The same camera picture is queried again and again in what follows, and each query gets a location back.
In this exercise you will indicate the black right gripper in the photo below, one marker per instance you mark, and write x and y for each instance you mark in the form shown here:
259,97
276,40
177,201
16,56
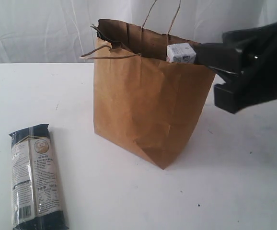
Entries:
256,66

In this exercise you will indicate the small white milk carton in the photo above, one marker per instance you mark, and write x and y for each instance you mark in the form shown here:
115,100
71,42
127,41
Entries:
180,53

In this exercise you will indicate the brown paper bag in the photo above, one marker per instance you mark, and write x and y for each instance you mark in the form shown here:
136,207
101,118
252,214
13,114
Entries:
142,102

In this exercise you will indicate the dark blue pasta packet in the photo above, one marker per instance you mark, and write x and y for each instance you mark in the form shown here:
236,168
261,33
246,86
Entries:
36,202

